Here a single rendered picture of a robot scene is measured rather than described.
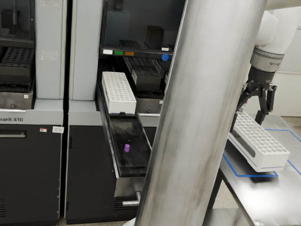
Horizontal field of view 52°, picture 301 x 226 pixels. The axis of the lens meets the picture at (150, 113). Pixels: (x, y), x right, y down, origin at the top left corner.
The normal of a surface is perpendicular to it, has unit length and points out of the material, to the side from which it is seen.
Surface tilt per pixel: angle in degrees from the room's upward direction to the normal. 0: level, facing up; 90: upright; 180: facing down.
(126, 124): 0
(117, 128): 0
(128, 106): 90
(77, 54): 90
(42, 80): 90
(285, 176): 0
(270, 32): 92
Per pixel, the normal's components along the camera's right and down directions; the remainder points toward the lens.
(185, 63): -0.71, 0.00
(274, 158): 0.29, 0.48
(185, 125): -0.40, 0.12
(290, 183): 0.16, -0.87
